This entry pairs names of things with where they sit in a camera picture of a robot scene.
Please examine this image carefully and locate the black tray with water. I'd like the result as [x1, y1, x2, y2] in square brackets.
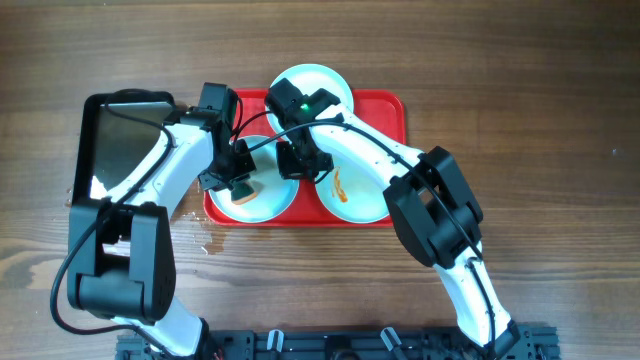
[72, 91, 175, 202]

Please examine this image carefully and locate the light blue plate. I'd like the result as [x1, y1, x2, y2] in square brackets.
[315, 163, 389, 224]
[269, 64, 355, 124]
[205, 142, 299, 224]

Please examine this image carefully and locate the red plastic tray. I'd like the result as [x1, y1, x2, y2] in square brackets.
[203, 89, 406, 228]

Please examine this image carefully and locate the black mounting rail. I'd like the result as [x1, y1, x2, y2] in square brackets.
[115, 325, 559, 360]

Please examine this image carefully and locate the green orange sponge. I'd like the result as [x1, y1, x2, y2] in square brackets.
[230, 181, 257, 205]

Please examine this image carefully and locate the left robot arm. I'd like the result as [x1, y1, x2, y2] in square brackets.
[52, 83, 256, 359]

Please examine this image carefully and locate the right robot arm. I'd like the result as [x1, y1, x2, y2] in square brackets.
[265, 78, 519, 359]

